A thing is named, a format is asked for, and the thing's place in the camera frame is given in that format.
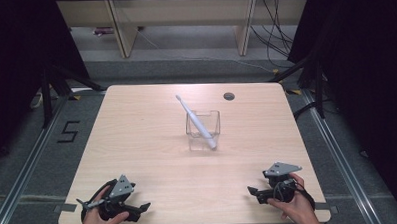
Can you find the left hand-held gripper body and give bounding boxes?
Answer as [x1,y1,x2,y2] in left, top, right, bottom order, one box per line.
[75,173,146,222]

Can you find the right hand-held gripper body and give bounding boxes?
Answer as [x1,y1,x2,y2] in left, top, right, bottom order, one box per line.
[261,160,305,204]

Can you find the clear plastic container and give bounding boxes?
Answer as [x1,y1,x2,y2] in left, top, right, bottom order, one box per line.
[184,108,222,152]

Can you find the white electric toothbrush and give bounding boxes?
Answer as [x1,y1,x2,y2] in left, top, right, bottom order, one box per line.
[175,92,219,153]

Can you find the person's right hand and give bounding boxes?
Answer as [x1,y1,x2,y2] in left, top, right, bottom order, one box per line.
[266,172,321,224]

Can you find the grey tape strip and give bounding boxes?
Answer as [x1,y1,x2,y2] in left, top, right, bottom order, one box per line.
[318,201,339,216]
[53,202,78,214]

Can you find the black metal stand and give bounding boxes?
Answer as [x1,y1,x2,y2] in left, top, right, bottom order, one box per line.
[39,61,108,129]
[267,51,328,122]

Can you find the black curtain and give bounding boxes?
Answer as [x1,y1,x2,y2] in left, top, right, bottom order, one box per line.
[286,0,397,224]
[0,0,92,167]

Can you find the pink object under shelf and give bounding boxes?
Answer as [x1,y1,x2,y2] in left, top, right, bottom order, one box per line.
[92,26,116,38]

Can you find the beige wooden shelf unit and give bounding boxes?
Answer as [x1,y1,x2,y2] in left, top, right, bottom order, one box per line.
[55,0,311,64]

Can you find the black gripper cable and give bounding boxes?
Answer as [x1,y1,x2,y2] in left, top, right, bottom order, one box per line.
[79,178,119,222]
[272,179,316,213]

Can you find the metal floor rail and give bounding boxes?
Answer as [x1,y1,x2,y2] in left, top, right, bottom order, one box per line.
[300,85,384,224]
[0,93,74,224]

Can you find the thick black floor cable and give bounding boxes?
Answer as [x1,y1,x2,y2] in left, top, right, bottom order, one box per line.
[292,98,331,120]

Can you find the white cord coil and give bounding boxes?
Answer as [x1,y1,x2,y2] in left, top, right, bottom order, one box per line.
[29,91,45,110]

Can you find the thin white floor cable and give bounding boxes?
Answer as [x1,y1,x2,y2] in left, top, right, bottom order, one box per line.
[137,25,274,78]

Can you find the bundle of black cables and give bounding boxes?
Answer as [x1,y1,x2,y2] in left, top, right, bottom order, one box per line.
[249,0,299,69]

